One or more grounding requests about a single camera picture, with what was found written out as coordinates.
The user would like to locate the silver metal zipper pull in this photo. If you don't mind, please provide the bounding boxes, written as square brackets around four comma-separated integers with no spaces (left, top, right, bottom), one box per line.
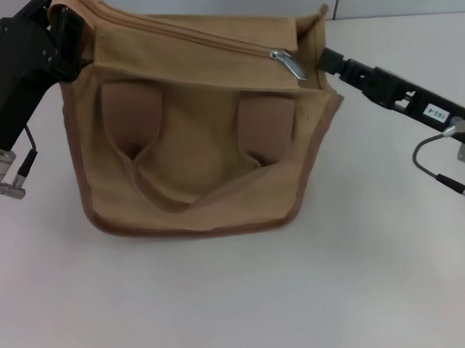
[268,46,308,83]

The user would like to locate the grey right gripper cable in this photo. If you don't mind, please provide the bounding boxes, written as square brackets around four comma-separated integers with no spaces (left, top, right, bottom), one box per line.
[410,116,465,214]

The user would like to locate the grey left gripper cable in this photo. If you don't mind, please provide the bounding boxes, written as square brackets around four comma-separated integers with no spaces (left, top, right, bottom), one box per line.
[0,125,42,201]

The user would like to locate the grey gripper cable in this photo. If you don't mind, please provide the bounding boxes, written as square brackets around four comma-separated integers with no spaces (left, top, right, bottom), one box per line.
[410,116,465,214]
[0,125,42,201]

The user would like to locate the khaki canvas food bag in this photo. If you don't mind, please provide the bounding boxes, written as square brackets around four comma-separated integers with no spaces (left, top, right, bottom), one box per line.
[47,0,351,244]

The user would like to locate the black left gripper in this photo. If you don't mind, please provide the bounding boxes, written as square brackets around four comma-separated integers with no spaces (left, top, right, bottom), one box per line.
[0,0,96,153]

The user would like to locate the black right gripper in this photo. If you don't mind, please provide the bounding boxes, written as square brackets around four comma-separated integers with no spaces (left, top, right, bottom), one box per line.
[320,40,465,153]

